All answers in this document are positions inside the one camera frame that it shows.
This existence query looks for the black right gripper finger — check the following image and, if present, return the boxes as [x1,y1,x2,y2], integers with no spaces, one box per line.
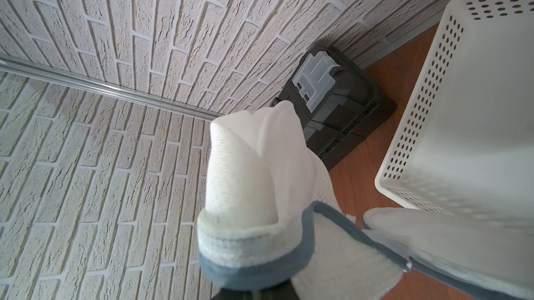
[211,281,300,300]

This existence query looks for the black plastic toolbox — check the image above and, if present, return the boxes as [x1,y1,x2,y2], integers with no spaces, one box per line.
[271,44,397,170]

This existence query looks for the white perforated plastic basket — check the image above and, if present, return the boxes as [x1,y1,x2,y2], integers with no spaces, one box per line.
[375,0,533,229]

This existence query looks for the left aluminium corner post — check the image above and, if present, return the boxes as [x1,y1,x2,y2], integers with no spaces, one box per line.
[1,54,221,122]

